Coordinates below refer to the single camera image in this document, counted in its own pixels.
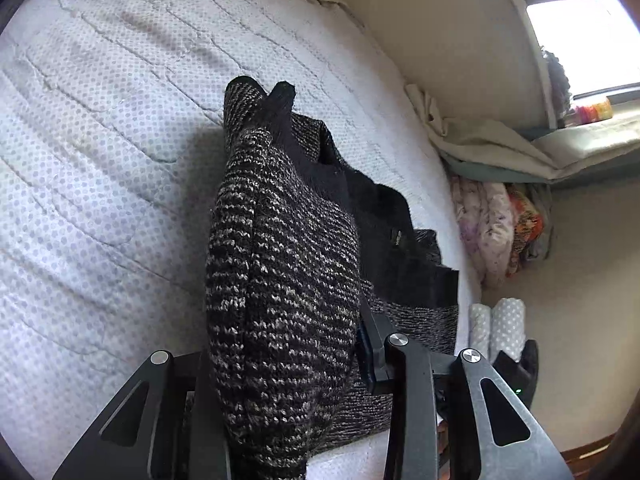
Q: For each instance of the purple floral folded quilt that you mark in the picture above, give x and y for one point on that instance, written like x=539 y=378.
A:
x=485 y=220

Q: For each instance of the beige curtain right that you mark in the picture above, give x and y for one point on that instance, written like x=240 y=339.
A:
x=487 y=150

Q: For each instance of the orange patterned blanket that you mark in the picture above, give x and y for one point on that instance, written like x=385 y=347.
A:
x=531 y=206

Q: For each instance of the grey knit zip jacket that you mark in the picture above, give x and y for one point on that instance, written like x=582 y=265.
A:
x=300 y=242

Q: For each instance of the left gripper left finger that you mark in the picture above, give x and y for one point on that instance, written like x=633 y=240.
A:
x=162 y=424

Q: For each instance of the black object on pillow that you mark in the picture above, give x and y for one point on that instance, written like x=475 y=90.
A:
x=521 y=375

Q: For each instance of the white quilted mattress cover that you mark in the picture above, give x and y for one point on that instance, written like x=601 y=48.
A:
x=111 y=155

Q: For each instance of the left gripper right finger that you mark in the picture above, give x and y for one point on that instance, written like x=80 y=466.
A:
x=455 y=406

